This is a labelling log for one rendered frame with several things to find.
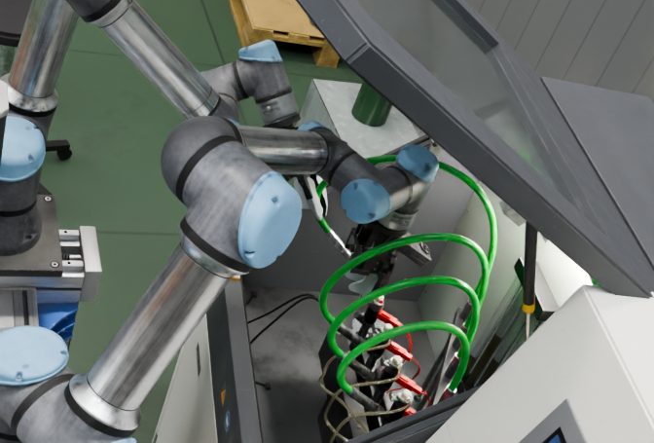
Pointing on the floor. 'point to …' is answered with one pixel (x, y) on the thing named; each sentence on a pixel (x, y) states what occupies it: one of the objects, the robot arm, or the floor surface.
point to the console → (571, 376)
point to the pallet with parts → (268, 7)
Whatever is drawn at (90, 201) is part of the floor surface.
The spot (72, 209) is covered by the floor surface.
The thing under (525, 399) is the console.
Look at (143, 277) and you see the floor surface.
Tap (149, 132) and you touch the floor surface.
